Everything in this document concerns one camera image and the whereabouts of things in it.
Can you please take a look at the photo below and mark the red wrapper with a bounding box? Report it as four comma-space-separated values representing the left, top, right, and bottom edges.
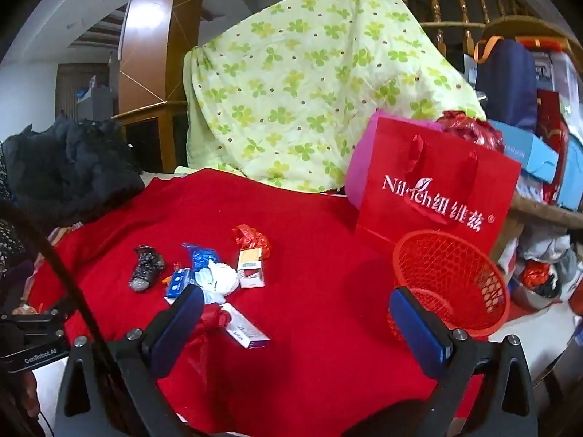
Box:
186, 303, 231, 375

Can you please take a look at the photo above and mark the blue white small box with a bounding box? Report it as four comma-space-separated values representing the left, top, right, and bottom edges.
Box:
164, 268, 193, 305

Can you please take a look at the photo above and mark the black plastic trash bag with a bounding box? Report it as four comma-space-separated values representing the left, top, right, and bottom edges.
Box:
129, 245, 166, 292

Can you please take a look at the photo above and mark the white purple long box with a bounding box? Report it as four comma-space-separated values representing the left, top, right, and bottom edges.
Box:
221, 303, 270, 349

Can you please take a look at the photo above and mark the white tissue wad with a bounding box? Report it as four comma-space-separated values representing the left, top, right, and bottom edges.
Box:
195, 260, 240, 304

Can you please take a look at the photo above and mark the blue plastic trash bag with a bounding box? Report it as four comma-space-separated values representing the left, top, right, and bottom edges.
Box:
182, 243, 220, 272

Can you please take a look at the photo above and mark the red white cigarette box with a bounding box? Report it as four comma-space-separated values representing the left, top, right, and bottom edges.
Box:
236, 248, 265, 289

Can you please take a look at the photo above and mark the red plastic trash bag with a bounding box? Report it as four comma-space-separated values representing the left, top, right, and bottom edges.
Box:
233, 224, 271, 259

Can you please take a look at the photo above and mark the metal basin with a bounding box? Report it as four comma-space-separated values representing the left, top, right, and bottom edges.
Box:
509, 276, 560, 311

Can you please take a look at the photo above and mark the red plastic mesh basket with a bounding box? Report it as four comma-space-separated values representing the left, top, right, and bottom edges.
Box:
392, 230, 510, 338

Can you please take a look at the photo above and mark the red plastic bag on floor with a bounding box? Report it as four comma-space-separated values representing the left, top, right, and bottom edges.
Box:
520, 259, 551, 290

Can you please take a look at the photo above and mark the black jacket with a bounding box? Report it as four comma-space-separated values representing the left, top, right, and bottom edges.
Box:
1, 117, 144, 230

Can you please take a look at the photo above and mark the wooden shelf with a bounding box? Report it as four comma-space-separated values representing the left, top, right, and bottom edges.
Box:
489, 193, 583, 263

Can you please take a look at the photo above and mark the red blanket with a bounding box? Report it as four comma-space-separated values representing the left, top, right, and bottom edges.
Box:
56, 169, 435, 436

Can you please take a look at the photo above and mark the red Nilrich paper bag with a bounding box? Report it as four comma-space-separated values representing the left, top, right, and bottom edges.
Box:
356, 117, 521, 253

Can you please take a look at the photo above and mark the light blue shoe box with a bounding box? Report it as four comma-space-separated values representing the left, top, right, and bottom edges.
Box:
489, 121, 558, 184

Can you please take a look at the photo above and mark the crumpled red foil bag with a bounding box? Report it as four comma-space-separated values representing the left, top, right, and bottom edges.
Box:
437, 111, 505, 153

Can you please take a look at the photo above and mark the red gift box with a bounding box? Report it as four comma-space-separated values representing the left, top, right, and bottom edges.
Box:
537, 89, 569, 205

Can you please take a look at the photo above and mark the navy blue bag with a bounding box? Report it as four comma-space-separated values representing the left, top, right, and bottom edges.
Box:
473, 36, 537, 133

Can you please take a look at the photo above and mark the green clover quilt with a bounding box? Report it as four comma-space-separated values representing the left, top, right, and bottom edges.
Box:
183, 0, 484, 192

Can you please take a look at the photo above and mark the wooden headboard cabinet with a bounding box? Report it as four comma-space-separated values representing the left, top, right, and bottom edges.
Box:
117, 0, 203, 173

